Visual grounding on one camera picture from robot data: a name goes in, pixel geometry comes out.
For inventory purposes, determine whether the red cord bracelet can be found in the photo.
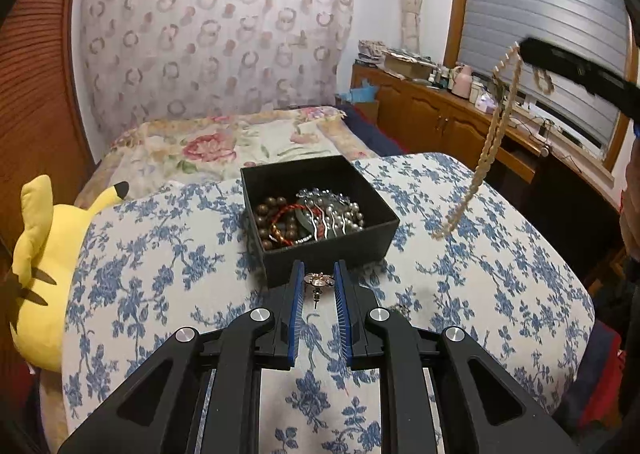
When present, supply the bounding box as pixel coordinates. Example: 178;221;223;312
268;203;314;250

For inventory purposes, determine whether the floral bed quilt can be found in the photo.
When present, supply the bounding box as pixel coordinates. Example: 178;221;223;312
75;106;377;208

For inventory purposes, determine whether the wooden side cabinet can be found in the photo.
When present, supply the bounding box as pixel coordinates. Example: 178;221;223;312
349;61;557;186

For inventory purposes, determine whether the brown louvered wardrobe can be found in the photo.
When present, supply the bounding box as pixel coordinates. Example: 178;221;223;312
0;0;97;255

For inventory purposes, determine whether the small flower earring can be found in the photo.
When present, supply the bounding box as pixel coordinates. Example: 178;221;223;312
304;272;335;309

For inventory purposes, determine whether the window with grey blind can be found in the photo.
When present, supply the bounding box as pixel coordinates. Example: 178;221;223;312
444;0;639;171

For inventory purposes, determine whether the yellow pikachu plush toy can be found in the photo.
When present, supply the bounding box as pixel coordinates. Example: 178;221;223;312
3;175;129;373

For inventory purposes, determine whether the blue tissue paper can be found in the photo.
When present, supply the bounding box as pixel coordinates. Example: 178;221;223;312
335;78;380;104

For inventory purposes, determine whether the silver purple flower hairpin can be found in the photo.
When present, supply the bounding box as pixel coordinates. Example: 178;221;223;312
294;188;364;241

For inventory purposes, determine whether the brown wooden bead bracelet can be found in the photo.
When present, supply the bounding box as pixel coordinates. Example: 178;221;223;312
252;195;309;252

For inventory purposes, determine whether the circle patterned sheer curtain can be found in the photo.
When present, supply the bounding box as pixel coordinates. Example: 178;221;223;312
79;0;354;141

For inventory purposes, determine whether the black cardboard box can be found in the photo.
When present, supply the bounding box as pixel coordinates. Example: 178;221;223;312
241;155;399;287

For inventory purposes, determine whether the pink thermos jug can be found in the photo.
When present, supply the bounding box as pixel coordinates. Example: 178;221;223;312
451;64;473;99

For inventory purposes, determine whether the white pearl necklace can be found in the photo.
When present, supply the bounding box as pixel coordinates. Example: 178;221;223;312
430;40;557;242

